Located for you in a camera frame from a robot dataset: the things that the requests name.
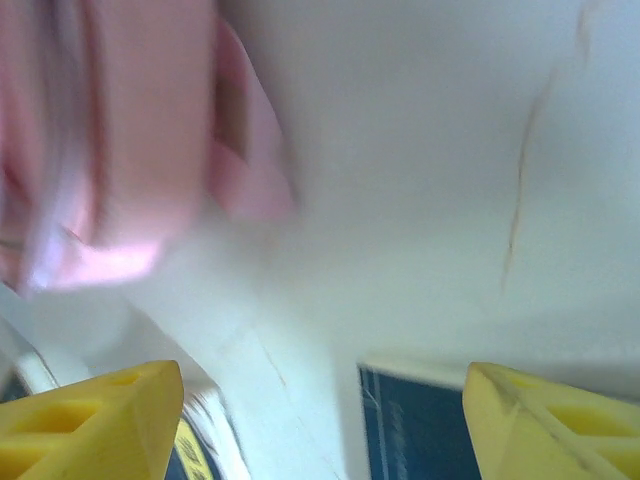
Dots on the navy book three-character yellow label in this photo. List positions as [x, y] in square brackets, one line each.
[200, 450]

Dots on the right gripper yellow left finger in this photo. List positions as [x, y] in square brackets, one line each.
[85, 430]

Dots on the navy book four-character yellow label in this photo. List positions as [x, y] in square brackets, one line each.
[415, 435]

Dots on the pink student backpack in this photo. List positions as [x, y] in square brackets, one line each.
[125, 125]

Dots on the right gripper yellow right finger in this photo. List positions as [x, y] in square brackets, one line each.
[560, 440]

